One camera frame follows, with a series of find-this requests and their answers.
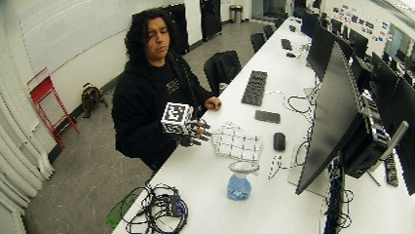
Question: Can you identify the white checkered strip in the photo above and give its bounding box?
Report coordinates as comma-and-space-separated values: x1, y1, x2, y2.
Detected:
266, 154, 284, 180

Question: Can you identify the silver trash can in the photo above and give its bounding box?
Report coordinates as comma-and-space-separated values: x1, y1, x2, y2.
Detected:
228, 4, 243, 24

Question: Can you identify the black and orange fan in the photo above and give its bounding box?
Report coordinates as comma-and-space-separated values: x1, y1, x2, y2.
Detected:
79, 82, 109, 119

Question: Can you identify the large black monitor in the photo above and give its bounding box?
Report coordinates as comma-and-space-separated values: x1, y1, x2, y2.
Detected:
294, 42, 363, 196

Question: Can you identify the row of black monitors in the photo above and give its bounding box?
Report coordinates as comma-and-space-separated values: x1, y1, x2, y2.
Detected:
300, 8, 415, 196

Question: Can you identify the blue water bottle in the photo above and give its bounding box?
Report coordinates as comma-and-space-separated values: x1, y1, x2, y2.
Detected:
226, 160, 260, 202

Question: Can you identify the black smartphone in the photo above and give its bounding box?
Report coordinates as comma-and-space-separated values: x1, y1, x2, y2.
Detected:
252, 109, 282, 125

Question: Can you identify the bundle of black cables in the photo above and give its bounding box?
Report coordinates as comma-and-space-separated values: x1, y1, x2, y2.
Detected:
122, 183, 190, 234

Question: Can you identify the the person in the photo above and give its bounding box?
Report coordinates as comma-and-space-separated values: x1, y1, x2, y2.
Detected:
110, 8, 223, 173

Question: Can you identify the black cable on table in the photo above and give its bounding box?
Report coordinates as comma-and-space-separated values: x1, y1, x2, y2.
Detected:
283, 94, 316, 123

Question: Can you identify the green chair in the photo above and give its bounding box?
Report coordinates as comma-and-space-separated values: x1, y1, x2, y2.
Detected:
105, 193, 138, 229

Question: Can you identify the white marker cube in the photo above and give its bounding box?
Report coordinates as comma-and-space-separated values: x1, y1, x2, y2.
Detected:
159, 101, 194, 136

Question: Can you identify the red step ladder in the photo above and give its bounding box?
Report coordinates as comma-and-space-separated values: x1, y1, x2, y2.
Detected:
25, 67, 79, 149

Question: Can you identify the black office chair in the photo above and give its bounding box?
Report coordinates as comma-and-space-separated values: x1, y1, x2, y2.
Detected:
202, 50, 242, 97
248, 32, 267, 54

